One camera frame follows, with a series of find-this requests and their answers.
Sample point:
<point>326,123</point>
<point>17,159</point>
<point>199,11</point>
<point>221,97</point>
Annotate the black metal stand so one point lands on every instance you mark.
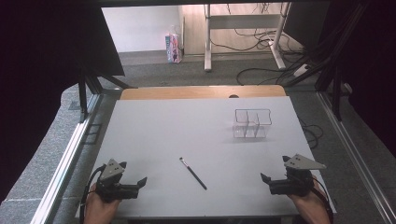
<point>336,93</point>
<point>83,93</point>

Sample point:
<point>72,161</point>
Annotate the white desk frame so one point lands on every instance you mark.
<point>246,21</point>

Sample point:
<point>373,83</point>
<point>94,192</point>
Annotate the aluminium rail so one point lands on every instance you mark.
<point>63,168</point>
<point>355,155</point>

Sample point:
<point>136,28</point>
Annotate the person's right hand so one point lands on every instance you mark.
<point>309,200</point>

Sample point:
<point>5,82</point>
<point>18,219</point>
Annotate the white power strip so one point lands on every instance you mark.
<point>301,70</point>

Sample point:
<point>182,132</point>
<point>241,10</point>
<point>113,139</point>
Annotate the clear plastic organizer box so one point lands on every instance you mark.
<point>250,124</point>

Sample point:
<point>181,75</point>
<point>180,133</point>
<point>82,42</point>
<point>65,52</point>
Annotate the dark curtain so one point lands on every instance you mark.
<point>37,77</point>
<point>376,77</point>

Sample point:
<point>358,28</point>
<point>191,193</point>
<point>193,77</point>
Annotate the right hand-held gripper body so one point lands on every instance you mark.
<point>295,185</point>

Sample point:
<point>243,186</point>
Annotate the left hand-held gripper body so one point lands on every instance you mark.
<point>112,189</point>

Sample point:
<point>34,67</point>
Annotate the person's left hand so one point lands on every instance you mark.
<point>99,207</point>

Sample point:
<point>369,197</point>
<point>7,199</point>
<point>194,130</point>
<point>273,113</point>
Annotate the wooden table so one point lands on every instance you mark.
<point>186,92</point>

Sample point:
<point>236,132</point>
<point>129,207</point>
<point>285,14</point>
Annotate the colourful printed carton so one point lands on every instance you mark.
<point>173,48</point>

